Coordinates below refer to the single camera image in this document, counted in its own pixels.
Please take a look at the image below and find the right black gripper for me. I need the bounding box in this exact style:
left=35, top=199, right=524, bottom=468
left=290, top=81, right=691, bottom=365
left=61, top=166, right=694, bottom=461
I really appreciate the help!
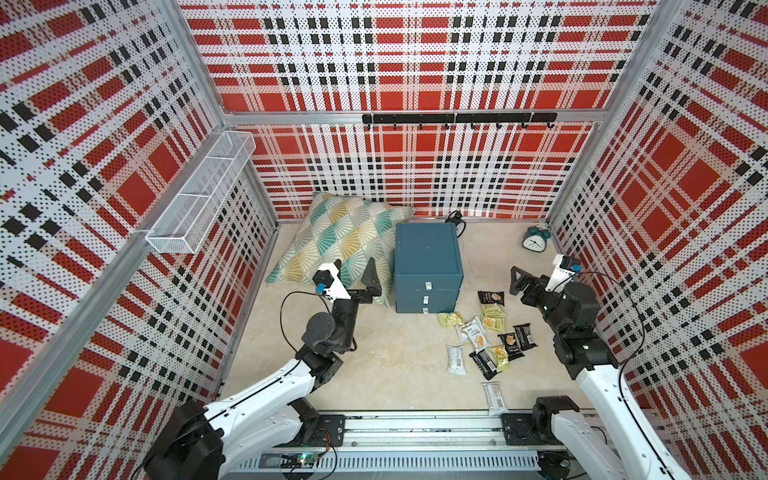
left=510, top=266, right=566, bottom=337

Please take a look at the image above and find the teal drawer cabinet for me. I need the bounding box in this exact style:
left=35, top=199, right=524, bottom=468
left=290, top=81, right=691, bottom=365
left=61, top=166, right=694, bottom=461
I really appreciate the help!
left=394, top=223, right=464, bottom=314

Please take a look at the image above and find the white cookie packet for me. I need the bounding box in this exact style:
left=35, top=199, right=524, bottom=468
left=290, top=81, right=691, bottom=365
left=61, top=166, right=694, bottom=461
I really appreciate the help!
left=481, top=382, right=508, bottom=416
left=460, top=316, right=489, bottom=352
left=446, top=345, right=467, bottom=376

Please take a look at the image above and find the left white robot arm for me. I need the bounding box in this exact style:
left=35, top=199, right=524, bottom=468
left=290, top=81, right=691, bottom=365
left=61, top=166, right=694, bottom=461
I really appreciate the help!
left=136, top=259, right=382, bottom=479

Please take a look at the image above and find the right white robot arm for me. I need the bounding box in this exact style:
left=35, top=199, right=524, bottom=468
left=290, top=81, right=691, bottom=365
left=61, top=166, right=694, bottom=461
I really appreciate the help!
left=510, top=267, right=690, bottom=479

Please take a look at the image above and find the black cookie packet top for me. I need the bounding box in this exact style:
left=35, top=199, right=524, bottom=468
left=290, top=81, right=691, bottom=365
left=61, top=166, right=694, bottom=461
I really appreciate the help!
left=477, top=291, right=505, bottom=306

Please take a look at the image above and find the black cookie packet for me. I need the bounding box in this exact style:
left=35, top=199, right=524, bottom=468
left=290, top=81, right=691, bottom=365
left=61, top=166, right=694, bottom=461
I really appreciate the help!
left=477, top=291, right=505, bottom=306
left=513, top=323, right=537, bottom=351
left=469, top=350, right=498, bottom=380
left=498, top=332, right=524, bottom=362

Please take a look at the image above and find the green cookie packet pair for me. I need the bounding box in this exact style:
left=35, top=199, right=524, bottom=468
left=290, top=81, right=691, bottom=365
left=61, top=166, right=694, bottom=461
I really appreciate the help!
left=481, top=303, right=507, bottom=334

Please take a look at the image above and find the black cookie packet right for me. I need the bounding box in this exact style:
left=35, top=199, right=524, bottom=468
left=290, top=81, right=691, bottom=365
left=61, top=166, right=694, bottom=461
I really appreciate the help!
left=513, top=323, right=537, bottom=351

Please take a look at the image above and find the teal alarm clock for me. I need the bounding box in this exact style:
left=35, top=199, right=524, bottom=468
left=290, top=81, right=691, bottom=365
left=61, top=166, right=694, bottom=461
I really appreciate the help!
left=522, top=226, right=551, bottom=253

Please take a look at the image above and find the patterned green yellow pillow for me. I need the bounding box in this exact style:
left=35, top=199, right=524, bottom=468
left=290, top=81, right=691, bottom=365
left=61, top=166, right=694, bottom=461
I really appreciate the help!
left=267, top=192, right=414, bottom=308

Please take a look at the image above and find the black cookie packet middle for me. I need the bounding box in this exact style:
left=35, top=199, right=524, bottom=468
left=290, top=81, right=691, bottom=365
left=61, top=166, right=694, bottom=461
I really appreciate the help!
left=498, top=332, right=524, bottom=362

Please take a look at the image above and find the green cookie packet left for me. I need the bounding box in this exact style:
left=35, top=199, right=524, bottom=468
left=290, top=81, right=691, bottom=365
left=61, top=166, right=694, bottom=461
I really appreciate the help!
left=437, top=312, right=464, bottom=328

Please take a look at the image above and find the black cookie packet lower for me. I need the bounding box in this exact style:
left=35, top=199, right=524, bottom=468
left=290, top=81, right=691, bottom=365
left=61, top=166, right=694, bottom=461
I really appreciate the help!
left=469, top=350, right=498, bottom=380

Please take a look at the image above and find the black alarm clock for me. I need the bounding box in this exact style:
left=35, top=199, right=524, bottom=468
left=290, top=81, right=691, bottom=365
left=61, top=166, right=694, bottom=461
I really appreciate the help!
left=445, top=210, right=466, bottom=238

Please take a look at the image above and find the green circuit board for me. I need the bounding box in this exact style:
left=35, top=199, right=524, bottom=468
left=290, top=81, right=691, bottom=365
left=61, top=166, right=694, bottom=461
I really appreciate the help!
left=279, top=452, right=323, bottom=471

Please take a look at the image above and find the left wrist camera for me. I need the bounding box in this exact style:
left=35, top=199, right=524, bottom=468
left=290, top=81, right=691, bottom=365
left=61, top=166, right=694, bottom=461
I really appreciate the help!
left=312, top=259, right=351, bottom=301

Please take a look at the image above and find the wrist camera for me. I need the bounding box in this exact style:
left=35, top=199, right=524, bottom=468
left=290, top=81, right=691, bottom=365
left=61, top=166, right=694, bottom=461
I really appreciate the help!
left=312, top=259, right=351, bottom=301
left=545, top=254, right=583, bottom=292

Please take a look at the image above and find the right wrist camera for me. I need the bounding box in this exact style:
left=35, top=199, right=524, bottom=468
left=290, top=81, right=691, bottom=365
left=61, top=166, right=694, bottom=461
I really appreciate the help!
left=545, top=254, right=583, bottom=292

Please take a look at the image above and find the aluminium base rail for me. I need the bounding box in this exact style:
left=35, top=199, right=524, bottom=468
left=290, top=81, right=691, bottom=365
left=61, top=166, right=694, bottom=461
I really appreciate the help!
left=227, top=409, right=667, bottom=475

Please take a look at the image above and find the black wall hook rail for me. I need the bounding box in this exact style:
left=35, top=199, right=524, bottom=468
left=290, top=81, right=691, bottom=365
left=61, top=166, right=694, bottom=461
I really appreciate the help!
left=362, top=112, right=558, bottom=127

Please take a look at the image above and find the white wire mesh basket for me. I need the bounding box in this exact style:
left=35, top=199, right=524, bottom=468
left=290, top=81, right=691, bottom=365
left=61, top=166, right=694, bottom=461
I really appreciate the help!
left=146, top=130, right=255, bottom=254

